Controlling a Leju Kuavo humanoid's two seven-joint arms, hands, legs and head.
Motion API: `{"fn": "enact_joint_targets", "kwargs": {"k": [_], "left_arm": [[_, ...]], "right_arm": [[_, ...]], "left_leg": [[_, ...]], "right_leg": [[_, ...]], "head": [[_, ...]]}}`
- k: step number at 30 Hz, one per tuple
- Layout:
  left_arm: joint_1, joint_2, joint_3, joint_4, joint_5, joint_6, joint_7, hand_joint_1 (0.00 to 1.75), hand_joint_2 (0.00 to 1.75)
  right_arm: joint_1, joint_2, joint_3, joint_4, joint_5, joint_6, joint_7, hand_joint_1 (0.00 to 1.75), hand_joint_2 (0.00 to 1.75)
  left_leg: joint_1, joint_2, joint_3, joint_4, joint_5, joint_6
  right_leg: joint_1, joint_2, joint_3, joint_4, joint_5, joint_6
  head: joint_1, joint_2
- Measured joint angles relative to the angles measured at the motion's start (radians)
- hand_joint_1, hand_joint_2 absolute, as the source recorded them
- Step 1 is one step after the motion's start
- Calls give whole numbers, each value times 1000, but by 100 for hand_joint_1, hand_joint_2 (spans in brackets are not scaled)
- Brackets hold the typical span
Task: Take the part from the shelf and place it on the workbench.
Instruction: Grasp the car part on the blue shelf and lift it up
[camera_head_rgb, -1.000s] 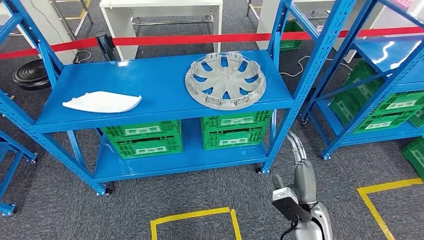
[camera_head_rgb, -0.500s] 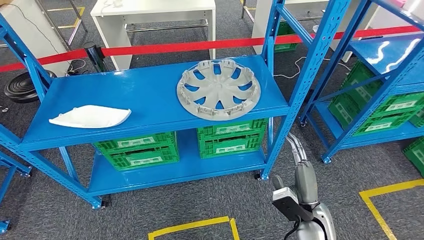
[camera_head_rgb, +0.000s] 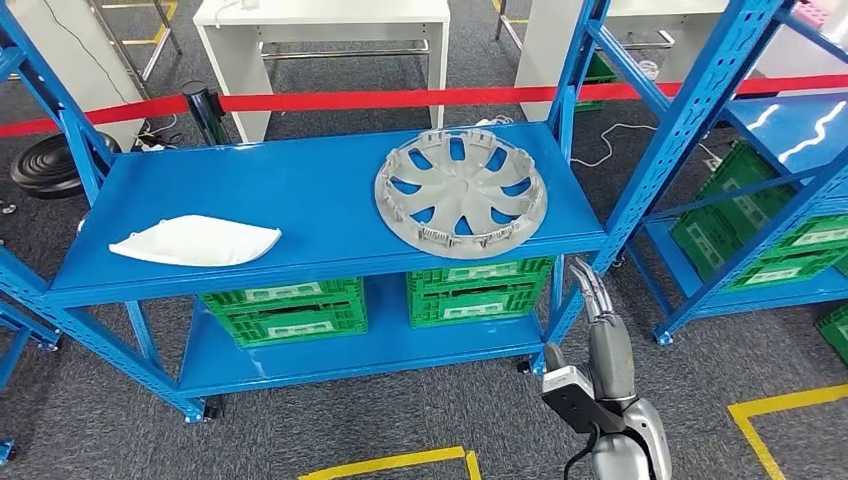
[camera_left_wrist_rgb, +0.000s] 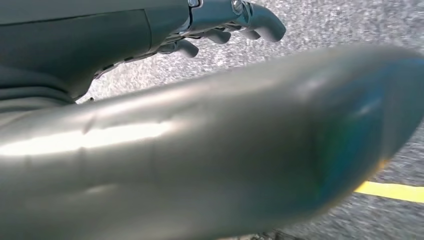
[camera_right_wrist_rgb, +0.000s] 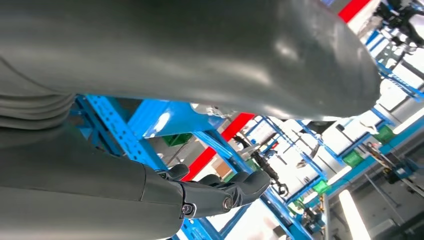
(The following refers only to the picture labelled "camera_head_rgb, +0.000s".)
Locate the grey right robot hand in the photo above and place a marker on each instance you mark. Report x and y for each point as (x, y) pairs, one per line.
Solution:
(609, 358)

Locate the grey wheel cover hubcap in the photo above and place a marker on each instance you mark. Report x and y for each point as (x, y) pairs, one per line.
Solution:
(464, 195)

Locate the blue metal shelf rack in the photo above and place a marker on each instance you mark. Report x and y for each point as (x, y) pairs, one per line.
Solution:
(298, 199)
(795, 126)
(26, 324)

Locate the white curved trim part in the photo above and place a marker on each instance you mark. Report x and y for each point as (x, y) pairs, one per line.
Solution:
(199, 242)

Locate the yellow floor tape marking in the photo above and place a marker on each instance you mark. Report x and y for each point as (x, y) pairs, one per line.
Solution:
(795, 399)
(397, 461)

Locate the red barrier belt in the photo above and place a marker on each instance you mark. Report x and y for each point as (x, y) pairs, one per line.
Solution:
(397, 99)

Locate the black round ribbed base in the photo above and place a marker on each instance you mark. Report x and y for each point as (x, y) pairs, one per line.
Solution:
(53, 166)

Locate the white cabinet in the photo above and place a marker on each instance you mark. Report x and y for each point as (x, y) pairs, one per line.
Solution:
(73, 66)

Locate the chrome chair base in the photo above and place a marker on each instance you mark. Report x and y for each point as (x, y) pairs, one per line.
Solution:
(6, 208)

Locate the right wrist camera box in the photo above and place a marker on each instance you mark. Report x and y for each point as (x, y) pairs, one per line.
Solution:
(573, 397)

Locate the black stanchion post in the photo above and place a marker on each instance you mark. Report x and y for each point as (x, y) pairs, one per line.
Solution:
(202, 112)

